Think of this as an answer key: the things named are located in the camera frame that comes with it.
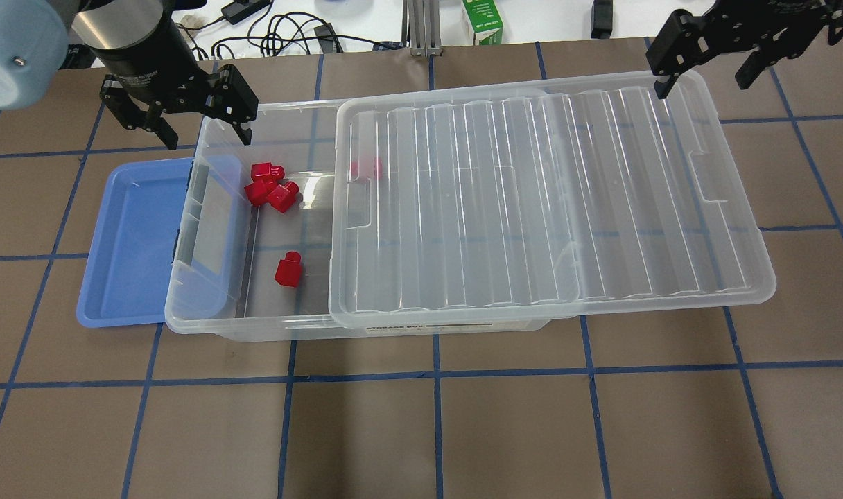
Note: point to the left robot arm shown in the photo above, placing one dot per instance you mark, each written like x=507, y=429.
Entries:
x=34, y=38

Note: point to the green white carton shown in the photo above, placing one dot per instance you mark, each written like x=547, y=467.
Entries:
x=483, y=21

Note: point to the aluminium frame post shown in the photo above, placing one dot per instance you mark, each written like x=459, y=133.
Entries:
x=421, y=28

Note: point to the blue plastic tray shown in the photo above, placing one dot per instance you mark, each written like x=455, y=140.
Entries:
x=129, y=264

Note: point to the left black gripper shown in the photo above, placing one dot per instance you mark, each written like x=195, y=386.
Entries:
x=141, y=64

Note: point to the clear plastic storage box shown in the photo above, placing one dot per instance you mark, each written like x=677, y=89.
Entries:
x=223, y=274

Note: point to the black power adapter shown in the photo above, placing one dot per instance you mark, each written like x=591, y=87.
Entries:
x=236, y=12

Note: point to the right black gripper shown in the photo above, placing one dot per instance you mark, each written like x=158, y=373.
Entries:
x=787, y=21

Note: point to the clear plastic box lid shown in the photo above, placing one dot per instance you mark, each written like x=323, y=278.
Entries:
x=544, y=199

